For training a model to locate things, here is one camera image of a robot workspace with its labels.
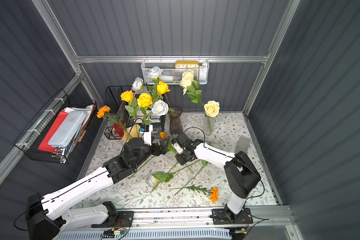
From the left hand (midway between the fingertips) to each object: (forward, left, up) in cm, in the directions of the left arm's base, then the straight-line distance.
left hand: (162, 138), depth 70 cm
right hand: (+3, -10, -22) cm, 24 cm away
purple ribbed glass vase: (+24, -5, -17) cm, 30 cm away
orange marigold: (-18, -26, -23) cm, 39 cm away
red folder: (-4, +54, 0) cm, 54 cm away
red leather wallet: (+21, +33, -21) cm, 44 cm away
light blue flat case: (+1, +44, +4) cm, 45 cm away
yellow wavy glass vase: (+12, +20, -10) cm, 25 cm away
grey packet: (+15, -51, -28) cm, 60 cm away
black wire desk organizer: (+34, +36, -14) cm, 52 cm away
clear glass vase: (+25, -28, -20) cm, 43 cm away
